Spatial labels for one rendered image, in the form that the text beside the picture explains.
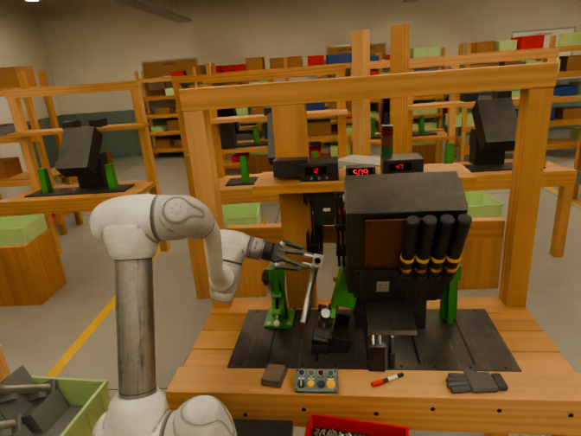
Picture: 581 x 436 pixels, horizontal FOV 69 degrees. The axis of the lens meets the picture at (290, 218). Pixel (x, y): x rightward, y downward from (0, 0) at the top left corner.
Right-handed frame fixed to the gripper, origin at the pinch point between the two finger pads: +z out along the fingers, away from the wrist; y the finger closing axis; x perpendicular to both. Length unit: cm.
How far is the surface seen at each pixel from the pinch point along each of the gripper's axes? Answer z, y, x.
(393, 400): 37, -45, -7
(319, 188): -3.3, 28.2, -10.0
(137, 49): -524, 674, 689
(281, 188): -18.7, 25.6, -7.5
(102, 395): -64, -66, 5
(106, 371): -124, -62, 171
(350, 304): 18.0, -14.3, -2.8
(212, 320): -39, -26, 44
